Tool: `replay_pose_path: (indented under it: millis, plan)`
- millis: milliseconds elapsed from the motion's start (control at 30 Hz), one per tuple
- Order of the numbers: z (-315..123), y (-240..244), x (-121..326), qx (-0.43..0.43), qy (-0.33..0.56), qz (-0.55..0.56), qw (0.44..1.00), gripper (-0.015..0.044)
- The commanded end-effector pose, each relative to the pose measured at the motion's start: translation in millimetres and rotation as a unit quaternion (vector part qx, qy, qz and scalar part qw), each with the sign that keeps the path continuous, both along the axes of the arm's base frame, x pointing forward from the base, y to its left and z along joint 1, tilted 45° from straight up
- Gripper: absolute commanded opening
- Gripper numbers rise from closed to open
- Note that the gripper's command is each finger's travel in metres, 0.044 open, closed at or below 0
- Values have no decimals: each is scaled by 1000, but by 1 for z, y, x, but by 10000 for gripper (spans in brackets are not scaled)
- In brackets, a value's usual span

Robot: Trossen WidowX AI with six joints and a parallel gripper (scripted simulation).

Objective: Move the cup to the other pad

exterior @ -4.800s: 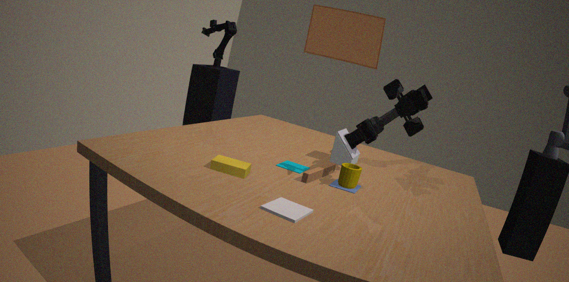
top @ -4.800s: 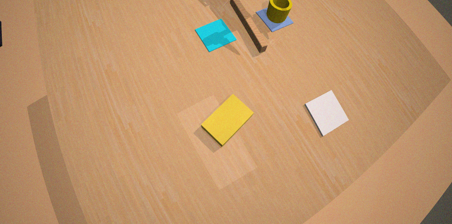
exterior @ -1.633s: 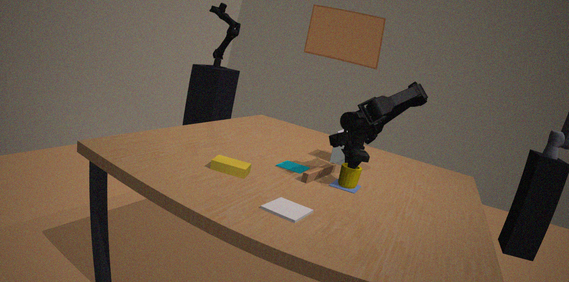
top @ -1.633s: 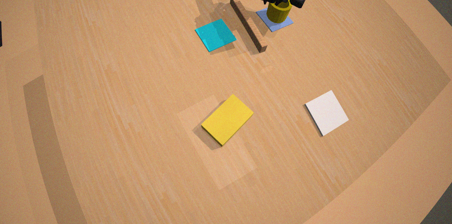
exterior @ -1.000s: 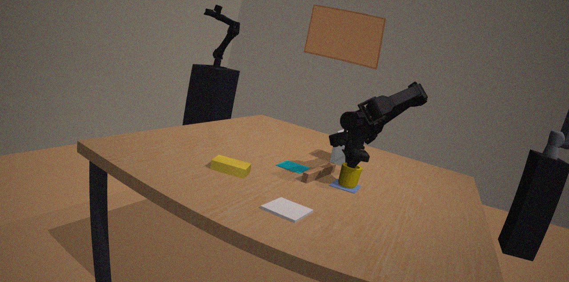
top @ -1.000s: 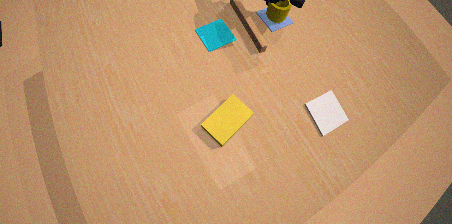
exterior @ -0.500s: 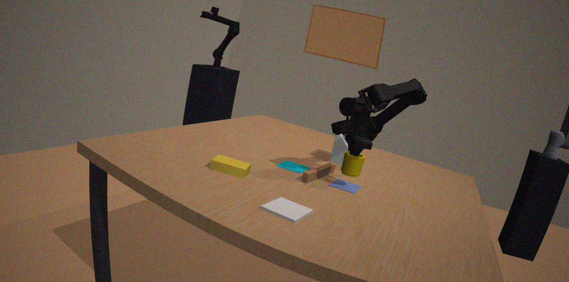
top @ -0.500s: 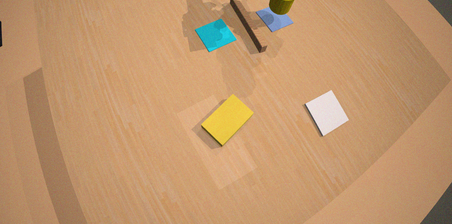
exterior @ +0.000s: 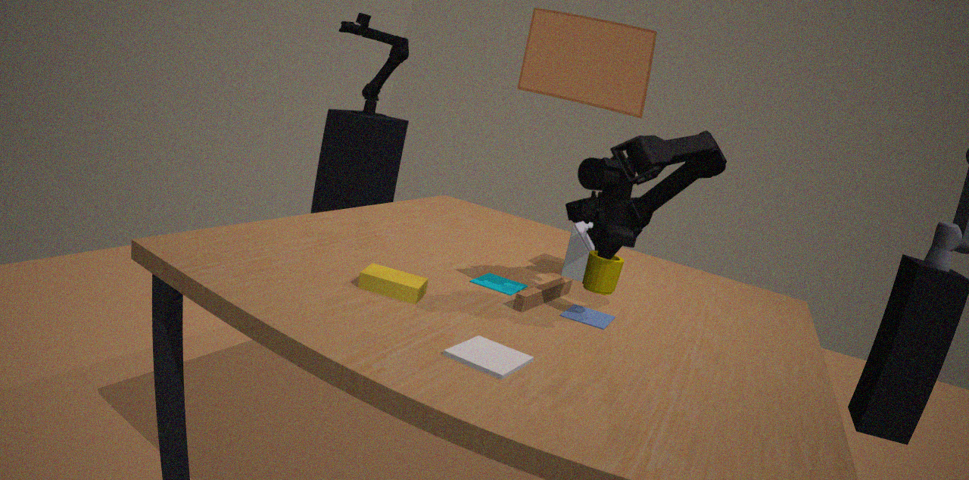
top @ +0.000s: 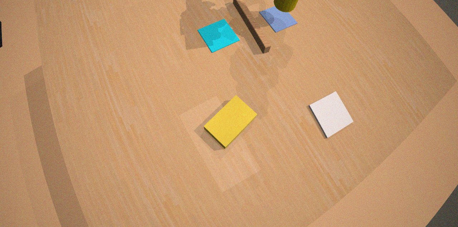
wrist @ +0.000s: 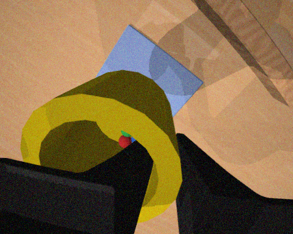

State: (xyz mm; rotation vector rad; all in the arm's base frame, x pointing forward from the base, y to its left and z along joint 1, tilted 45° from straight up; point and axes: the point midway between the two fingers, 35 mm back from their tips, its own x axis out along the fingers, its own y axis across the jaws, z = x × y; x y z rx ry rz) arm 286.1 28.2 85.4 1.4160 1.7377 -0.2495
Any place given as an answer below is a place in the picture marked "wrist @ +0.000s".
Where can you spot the red marble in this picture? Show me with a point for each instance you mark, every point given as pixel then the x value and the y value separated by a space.
pixel 123 141

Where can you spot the green marble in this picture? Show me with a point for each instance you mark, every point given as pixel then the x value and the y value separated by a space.
pixel 126 134

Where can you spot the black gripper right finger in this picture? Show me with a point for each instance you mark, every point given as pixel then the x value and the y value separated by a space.
pixel 212 201

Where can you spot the yellow cup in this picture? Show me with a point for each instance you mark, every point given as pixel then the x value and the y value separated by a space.
pixel 81 128

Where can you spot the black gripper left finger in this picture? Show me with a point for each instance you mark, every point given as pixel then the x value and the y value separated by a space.
pixel 107 199

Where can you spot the brown wooden bar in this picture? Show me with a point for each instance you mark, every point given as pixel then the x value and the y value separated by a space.
pixel 254 45

